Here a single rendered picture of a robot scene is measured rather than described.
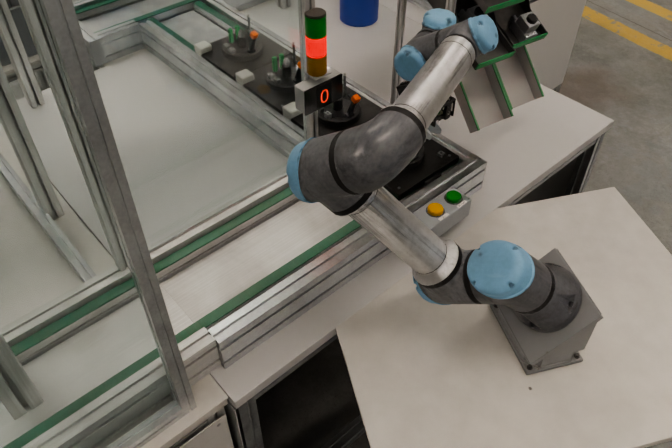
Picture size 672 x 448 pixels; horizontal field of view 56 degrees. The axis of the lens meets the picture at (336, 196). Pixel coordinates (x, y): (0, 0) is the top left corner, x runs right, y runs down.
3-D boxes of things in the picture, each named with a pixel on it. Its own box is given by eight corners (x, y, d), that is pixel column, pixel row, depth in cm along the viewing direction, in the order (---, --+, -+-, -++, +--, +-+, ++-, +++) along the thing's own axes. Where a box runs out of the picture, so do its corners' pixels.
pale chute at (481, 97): (504, 119, 185) (513, 115, 181) (469, 133, 180) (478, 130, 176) (469, 29, 184) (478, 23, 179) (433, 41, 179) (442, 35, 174)
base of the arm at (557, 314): (593, 312, 130) (571, 298, 124) (531, 344, 137) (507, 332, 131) (565, 253, 140) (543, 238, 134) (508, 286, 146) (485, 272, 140)
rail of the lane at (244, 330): (481, 188, 182) (487, 159, 175) (225, 369, 139) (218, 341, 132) (466, 178, 185) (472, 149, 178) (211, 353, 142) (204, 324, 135)
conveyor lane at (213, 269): (454, 184, 183) (458, 158, 176) (209, 351, 143) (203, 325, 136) (385, 139, 198) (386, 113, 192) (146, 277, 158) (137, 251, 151)
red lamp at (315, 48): (331, 53, 150) (331, 35, 146) (315, 61, 147) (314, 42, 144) (317, 45, 153) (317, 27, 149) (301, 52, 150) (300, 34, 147)
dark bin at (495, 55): (511, 57, 172) (525, 39, 166) (475, 70, 167) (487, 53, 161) (457, -20, 180) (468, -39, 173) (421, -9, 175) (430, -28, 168)
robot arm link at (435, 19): (415, 17, 139) (432, 2, 144) (411, 61, 146) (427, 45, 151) (448, 27, 136) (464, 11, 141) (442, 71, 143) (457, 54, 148)
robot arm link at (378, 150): (372, 142, 96) (485, -4, 125) (323, 154, 104) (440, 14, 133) (409, 200, 100) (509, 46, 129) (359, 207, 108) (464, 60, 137)
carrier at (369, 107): (393, 120, 191) (396, 85, 182) (334, 154, 179) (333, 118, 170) (340, 87, 204) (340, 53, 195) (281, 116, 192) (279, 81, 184)
